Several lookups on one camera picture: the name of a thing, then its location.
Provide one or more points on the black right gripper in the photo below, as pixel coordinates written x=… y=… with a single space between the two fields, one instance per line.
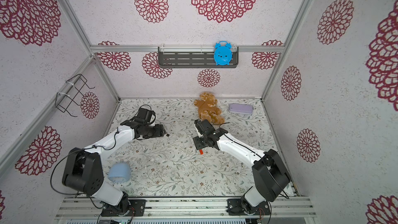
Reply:
x=202 y=143

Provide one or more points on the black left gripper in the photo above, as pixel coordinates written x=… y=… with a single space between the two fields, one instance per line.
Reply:
x=159 y=131

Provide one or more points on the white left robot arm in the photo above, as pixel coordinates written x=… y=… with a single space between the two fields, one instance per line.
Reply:
x=83 y=170

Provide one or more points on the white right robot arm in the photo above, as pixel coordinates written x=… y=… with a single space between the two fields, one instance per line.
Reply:
x=271 y=176

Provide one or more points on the brown teddy bear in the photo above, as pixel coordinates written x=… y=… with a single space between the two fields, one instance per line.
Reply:
x=208 y=108

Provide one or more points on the purple rectangular case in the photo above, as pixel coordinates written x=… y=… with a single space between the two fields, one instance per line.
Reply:
x=244 y=109

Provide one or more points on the light blue cup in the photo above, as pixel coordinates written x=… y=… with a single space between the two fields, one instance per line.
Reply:
x=119 y=173

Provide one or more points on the blue alarm clock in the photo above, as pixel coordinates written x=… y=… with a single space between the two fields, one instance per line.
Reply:
x=223 y=53

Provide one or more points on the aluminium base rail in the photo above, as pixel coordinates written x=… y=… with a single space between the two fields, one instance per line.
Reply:
x=189 y=207

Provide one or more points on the grey wall shelf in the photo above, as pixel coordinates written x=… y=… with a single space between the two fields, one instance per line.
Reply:
x=199 y=59

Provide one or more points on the black wire wall basket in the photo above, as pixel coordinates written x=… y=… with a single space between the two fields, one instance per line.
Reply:
x=64 y=100

